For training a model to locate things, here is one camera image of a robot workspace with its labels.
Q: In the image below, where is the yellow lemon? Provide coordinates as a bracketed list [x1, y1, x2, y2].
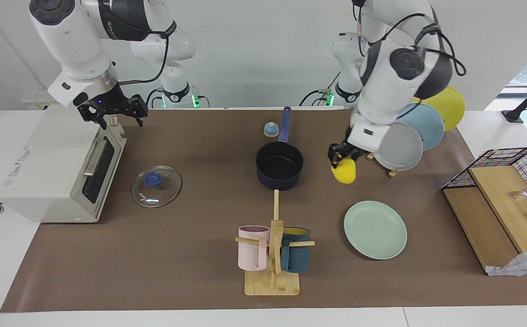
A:
[331, 159, 357, 185]

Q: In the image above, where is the glass lid with blue knob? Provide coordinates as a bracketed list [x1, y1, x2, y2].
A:
[131, 165, 182, 208]

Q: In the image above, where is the wooden plate rack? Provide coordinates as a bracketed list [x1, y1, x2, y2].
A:
[367, 152, 403, 178]

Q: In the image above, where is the grey plate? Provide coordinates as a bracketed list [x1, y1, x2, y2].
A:
[373, 122, 424, 172]

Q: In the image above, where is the mint green plate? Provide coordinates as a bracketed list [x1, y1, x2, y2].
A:
[343, 201, 408, 260]

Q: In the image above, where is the light blue plate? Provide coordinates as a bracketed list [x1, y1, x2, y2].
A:
[397, 103, 445, 151]

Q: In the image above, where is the yellow plate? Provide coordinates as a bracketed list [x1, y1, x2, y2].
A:
[412, 86, 466, 132]

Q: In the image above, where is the dark blue saucepan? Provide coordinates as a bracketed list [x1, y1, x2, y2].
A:
[255, 106, 304, 191]

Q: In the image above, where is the white toaster oven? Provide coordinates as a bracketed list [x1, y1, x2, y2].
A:
[0, 104, 127, 223]

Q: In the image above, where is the white power strip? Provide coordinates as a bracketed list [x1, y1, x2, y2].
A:
[22, 91, 64, 110]

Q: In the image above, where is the dark teal mug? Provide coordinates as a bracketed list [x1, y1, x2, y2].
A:
[280, 227, 312, 273]

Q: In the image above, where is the pink mug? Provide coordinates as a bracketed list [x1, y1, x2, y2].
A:
[238, 225, 271, 272]

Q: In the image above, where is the brown table mat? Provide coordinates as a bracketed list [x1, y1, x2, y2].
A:
[0, 109, 527, 313]

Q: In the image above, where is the wooden mug tree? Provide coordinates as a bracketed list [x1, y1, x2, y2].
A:
[235, 190, 316, 297]

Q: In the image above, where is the dark wooden shelf board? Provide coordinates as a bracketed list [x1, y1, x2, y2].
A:
[443, 187, 519, 274]

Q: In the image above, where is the light wooden shelf board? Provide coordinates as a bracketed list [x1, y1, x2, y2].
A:
[468, 165, 527, 254]

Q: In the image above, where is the white patterned paper bag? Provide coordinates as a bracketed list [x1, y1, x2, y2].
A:
[486, 247, 527, 277]

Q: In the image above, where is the black right arm base cable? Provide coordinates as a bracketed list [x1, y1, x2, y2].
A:
[144, 88, 164, 109]

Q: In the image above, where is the black arm base cable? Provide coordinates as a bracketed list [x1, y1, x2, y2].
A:
[299, 68, 342, 108]
[144, 88, 164, 109]

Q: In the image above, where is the black left arm base cable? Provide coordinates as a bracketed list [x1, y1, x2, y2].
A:
[299, 68, 342, 108]

